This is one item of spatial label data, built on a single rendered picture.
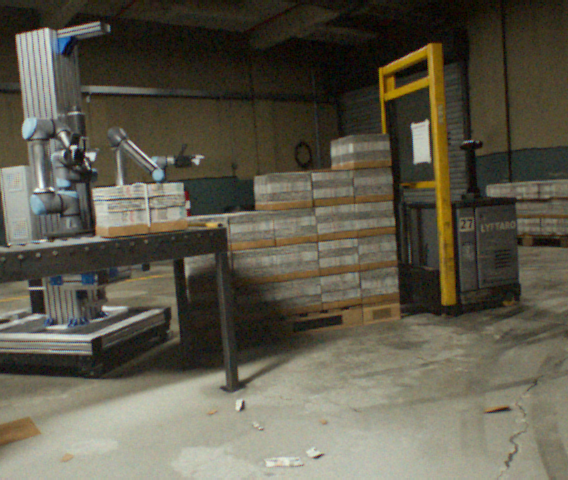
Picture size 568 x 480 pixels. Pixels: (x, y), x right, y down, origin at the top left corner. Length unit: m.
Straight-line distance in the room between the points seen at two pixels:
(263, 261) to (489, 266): 1.62
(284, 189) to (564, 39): 6.84
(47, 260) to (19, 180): 1.44
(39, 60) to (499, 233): 3.23
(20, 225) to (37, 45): 1.10
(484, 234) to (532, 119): 5.90
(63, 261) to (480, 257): 2.82
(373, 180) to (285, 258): 0.81
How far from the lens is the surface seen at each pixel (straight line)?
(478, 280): 4.23
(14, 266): 2.44
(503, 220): 4.30
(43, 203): 3.38
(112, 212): 2.67
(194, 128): 11.04
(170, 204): 2.74
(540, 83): 9.94
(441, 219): 3.96
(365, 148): 3.91
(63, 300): 3.78
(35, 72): 3.85
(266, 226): 3.63
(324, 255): 3.78
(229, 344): 2.83
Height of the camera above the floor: 0.95
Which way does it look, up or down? 5 degrees down
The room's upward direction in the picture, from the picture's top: 4 degrees counter-clockwise
